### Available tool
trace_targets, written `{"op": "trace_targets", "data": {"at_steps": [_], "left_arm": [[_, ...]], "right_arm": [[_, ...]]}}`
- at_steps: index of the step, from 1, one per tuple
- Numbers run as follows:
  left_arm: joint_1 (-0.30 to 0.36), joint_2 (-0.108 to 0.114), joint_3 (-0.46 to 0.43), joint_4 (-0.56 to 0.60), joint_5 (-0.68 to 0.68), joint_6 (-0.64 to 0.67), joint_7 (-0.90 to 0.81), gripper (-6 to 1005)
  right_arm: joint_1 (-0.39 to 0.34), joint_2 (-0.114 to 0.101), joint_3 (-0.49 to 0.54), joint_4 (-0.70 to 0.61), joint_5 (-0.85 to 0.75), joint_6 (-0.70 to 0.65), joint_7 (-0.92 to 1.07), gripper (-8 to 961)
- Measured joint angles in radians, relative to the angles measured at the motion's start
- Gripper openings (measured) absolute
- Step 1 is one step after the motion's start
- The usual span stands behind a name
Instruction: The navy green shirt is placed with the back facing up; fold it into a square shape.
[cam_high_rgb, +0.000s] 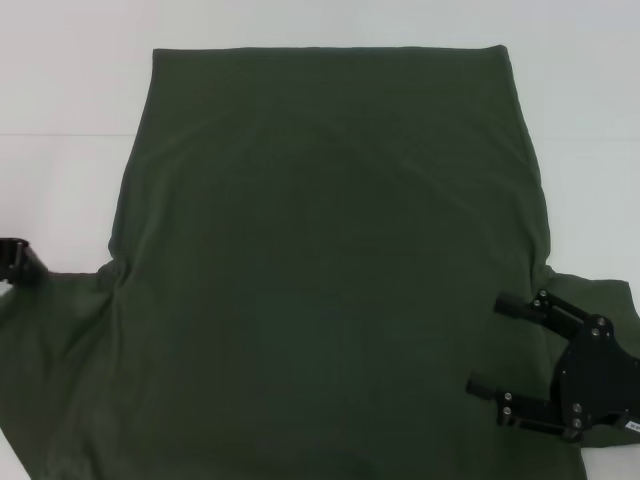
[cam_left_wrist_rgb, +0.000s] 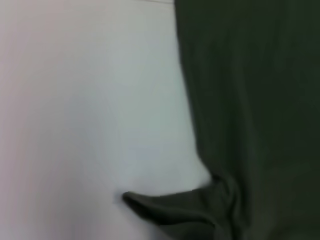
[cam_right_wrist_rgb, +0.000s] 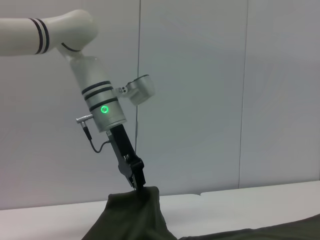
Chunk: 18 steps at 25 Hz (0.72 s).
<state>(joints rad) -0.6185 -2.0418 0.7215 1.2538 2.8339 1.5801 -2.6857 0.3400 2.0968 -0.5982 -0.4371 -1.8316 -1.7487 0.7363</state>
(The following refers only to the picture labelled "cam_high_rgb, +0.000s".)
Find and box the dark green shirt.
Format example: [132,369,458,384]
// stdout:
[0,44,640,480]

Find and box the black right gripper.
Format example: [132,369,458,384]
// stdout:
[465,288,640,445]

